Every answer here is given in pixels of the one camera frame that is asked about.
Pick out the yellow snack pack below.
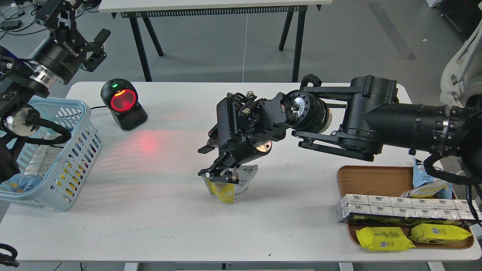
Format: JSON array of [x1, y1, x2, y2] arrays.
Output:
[[409, 223, 472, 245], [355, 227, 415, 251]]

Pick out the white hanging cable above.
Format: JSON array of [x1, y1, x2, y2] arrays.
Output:
[[242, 14, 249, 83]]

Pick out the blue snack bag in basket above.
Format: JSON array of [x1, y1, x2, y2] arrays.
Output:
[[0, 174, 43, 193]]

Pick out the white snack bag in basket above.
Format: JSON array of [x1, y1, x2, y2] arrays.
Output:
[[23, 143, 66, 178]]

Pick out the silver boxed snack multipack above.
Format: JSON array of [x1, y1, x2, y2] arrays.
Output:
[[335, 194, 481, 227]]

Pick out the light blue plastic basket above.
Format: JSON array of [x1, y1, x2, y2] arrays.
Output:
[[1, 98, 103, 212]]

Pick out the yellow white snack pouch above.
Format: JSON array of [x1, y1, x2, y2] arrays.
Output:
[[203, 164, 258, 204]]

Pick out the brown wooden tray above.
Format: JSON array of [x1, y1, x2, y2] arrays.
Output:
[[337, 165, 475, 250]]

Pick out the black barcode scanner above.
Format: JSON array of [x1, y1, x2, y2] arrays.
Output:
[[100, 78, 148, 131]]

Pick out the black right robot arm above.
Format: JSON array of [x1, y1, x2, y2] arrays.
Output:
[[198, 74, 482, 224]]

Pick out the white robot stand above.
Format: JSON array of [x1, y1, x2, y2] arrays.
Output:
[[439, 23, 482, 107]]

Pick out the yellow snack pack right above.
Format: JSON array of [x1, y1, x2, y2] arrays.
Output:
[[409, 223, 472, 245]]

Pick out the yellow snack pack left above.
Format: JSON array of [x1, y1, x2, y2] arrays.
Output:
[[355, 227, 415, 251]]

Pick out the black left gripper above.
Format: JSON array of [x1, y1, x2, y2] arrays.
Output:
[[28, 0, 111, 85]]

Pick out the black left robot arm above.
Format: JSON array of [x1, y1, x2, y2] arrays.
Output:
[[0, 0, 110, 182]]

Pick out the black-legged background table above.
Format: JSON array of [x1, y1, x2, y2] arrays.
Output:
[[95, 0, 333, 82]]

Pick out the floor cables and adapters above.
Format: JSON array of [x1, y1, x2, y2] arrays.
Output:
[[0, 0, 102, 38]]

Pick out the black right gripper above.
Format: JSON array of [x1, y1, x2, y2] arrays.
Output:
[[198, 93, 290, 184]]

